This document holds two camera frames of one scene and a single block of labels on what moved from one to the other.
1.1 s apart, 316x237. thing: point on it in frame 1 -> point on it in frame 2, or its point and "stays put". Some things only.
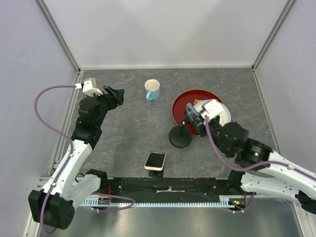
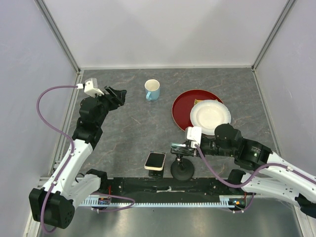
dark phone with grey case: x=196 y=117 -> x=177 y=147
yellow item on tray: x=196 y=101 stays put
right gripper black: x=202 y=127 -> x=196 y=152
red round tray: x=179 y=106 stays put
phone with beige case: x=155 y=161 stays put
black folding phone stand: x=156 y=174 stays put
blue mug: x=152 y=87 stays put
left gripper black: x=114 y=97 stays put
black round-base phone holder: x=180 y=137 -> x=181 y=169
